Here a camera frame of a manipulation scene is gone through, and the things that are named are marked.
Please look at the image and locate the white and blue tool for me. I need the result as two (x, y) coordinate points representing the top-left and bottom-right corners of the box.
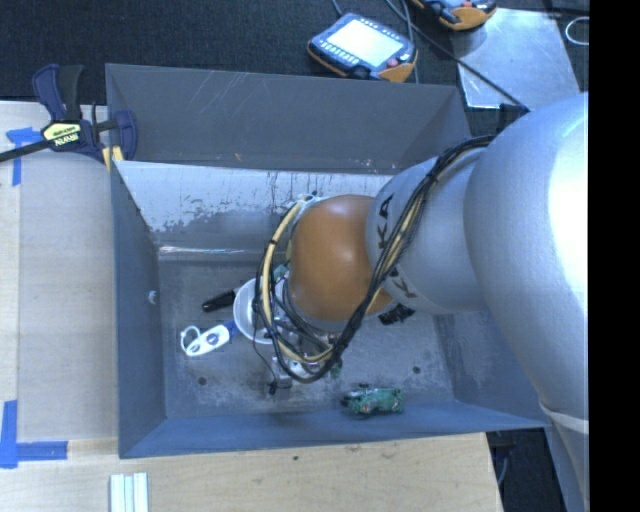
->
(180, 319), (239, 358)

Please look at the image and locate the black ribbed clip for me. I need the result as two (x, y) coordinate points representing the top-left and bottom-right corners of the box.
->
(377, 304), (417, 326)

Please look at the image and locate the green packet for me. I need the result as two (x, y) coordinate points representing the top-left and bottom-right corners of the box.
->
(340, 383), (405, 417)

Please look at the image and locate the pale wood flat board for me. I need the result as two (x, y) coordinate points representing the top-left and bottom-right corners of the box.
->
(16, 151), (121, 444)

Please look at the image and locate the black cylinder on white bracket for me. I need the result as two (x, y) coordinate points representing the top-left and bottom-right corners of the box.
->
(201, 277), (274, 342)

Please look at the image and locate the grey metal bin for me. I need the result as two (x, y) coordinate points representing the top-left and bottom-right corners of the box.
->
(104, 62), (552, 460)

